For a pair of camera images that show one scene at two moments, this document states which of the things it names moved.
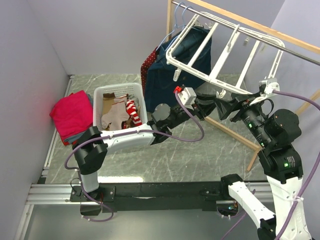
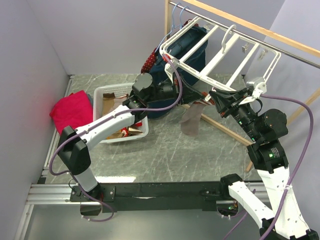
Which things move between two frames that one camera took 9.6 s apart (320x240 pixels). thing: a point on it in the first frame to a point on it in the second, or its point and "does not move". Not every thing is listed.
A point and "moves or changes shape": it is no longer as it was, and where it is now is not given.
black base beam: [117, 196] does not move
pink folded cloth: [73, 113] does not move
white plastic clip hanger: [228, 54] moves or changes shape
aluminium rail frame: [41, 193] does not move
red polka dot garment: [147, 62] does not move
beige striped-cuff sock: [114, 117] moves or changes shape
